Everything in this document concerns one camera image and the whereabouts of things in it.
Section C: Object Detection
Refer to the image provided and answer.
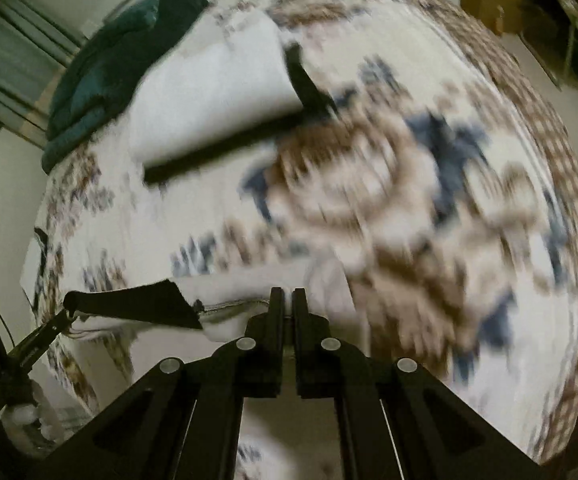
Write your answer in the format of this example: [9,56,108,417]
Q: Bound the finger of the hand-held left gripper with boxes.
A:
[11,306,78,367]

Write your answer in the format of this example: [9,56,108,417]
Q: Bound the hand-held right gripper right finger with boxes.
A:
[291,287,546,480]

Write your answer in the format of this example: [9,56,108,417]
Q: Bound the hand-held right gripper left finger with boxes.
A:
[34,287,286,480]

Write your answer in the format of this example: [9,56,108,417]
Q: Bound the white garment with black trim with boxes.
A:
[128,22,340,186]
[63,280,276,347]

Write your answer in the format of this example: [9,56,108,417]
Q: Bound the person's left hand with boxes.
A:
[0,385,66,453]

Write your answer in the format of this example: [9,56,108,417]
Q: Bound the brown blue patterned blanket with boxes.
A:
[22,0,578,480]

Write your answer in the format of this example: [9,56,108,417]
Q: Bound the teal folded blanket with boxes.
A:
[40,0,211,173]

